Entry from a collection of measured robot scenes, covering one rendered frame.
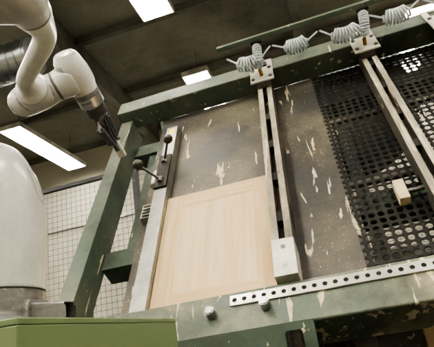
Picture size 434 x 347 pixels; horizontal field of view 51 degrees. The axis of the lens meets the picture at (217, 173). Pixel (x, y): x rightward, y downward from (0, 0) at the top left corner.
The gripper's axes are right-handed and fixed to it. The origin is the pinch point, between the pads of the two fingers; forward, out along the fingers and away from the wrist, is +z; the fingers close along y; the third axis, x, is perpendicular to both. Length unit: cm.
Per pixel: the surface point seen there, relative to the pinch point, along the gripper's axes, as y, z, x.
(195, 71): -341, 125, -37
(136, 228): 24.1, 20.5, 2.3
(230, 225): 41, 14, 41
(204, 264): 55, 14, 33
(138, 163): 13.2, 0.3, 10.4
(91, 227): 29.8, 10.5, -9.4
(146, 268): 53, 12, 15
